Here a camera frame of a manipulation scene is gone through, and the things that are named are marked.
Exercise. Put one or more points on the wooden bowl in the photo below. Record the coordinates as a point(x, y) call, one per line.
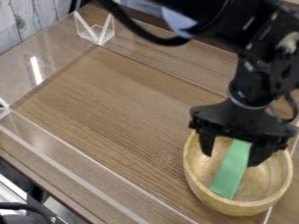
point(261, 186)

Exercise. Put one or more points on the clear acrylic corner bracket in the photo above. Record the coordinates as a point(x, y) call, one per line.
point(96, 34)

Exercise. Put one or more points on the black equipment under table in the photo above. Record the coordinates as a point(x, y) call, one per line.
point(25, 211)

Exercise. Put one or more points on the green rectangular block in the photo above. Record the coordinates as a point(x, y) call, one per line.
point(230, 170)

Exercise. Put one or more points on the clear acrylic wall panel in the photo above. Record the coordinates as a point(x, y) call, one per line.
point(100, 195)

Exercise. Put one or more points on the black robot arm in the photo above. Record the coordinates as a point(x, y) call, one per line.
point(260, 31)

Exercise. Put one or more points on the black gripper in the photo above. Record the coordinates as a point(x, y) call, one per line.
point(226, 120)

